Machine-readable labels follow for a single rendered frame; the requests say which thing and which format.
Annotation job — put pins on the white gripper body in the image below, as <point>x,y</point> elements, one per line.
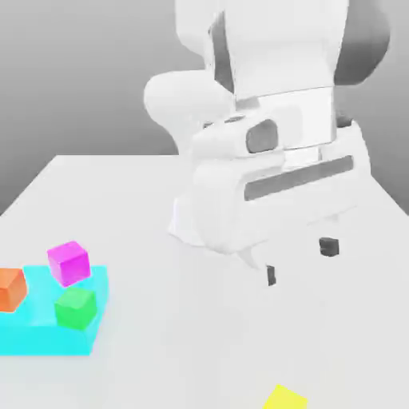
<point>223,211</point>

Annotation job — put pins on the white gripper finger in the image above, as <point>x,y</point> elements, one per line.
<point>329,246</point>
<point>271,275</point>

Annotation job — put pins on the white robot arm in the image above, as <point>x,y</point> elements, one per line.
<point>281,48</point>

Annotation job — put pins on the small yellow cube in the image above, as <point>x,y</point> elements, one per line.
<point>284,399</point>

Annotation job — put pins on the small magenta cube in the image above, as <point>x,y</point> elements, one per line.
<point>68,263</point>

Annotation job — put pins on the small green cube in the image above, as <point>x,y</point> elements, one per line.
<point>76,308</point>

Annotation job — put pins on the small orange cube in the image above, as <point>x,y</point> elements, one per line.
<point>11,289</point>

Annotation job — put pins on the large cyan box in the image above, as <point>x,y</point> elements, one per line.
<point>41,338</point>

